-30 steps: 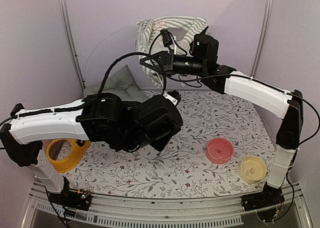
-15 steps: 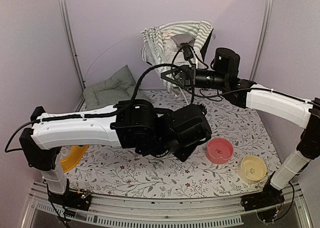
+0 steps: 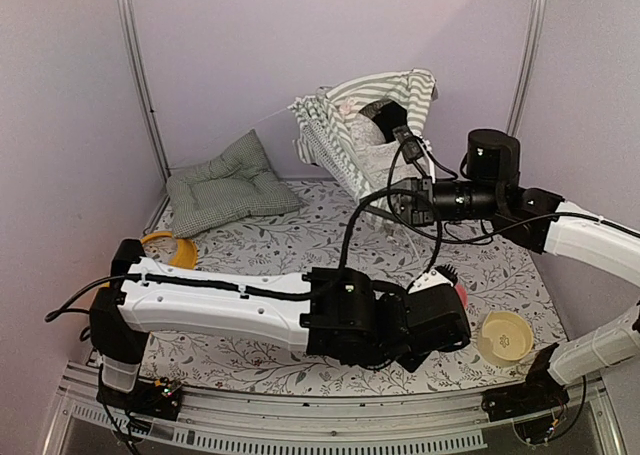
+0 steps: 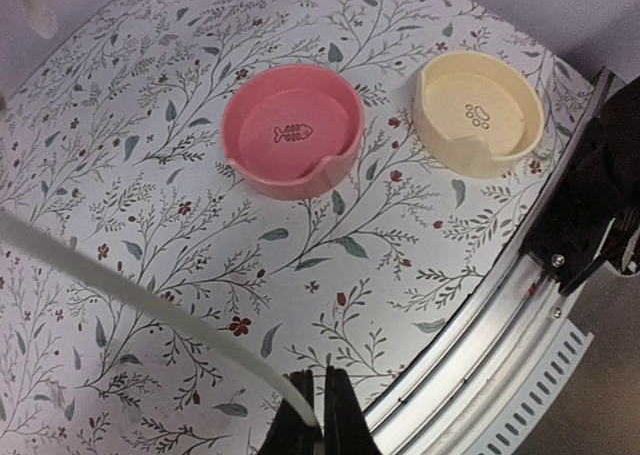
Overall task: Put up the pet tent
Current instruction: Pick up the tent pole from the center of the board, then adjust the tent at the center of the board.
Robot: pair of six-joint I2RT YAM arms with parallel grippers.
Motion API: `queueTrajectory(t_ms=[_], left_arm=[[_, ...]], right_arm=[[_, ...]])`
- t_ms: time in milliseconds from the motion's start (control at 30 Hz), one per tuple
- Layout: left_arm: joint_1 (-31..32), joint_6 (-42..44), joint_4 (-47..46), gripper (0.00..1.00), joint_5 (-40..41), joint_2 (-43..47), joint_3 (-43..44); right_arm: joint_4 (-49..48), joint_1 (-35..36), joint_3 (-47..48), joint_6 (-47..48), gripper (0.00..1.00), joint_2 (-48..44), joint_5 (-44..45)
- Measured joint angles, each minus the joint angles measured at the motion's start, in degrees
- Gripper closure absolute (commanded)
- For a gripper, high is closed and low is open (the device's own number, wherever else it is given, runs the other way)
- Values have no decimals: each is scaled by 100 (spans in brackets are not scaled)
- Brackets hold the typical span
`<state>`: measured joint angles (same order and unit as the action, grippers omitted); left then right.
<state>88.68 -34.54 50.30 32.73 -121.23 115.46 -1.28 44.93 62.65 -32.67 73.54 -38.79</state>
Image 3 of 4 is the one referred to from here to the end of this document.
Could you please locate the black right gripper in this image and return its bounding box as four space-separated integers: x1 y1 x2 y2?
356 178 501 230

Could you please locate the green striped pet tent fabric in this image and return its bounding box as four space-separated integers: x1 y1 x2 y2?
289 68 436 202

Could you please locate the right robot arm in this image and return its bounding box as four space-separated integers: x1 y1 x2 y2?
387 129 639 411

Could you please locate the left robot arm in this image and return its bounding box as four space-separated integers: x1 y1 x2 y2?
88 239 471 409

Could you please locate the pink pet bowl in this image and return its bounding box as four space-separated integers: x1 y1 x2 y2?
455 284 468 308

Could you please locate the cream pet bowl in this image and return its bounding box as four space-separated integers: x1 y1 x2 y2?
476 311 534 367

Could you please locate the green checkered cushion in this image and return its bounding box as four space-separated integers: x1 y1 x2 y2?
166 130 301 238

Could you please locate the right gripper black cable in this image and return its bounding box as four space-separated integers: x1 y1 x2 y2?
429 149 601 246

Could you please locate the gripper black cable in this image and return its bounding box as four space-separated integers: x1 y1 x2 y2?
339 144 444 286
429 149 601 246

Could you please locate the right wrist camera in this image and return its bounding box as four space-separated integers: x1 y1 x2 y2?
390 125 436 182

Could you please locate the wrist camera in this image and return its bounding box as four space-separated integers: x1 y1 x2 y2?
406 264 458 294
390 125 436 182

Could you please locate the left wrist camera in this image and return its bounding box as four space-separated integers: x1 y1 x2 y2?
406 264 458 294

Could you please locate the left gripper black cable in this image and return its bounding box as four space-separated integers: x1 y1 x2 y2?
339 144 444 286

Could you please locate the front aluminium rail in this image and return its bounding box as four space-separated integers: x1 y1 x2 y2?
42 363 627 454

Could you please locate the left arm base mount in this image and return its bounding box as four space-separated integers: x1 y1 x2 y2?
96 377 182 421

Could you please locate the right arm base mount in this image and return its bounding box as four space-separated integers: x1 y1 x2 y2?
481 343 569 421

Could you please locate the right aluminium corner post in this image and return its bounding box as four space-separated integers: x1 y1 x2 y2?
506 0 547 137

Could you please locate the aluminium corner post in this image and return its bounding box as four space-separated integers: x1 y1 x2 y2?
506 0 547 137
116 0 171 182

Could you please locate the left aluminium corner post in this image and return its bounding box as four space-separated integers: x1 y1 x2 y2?
116 0 171 182

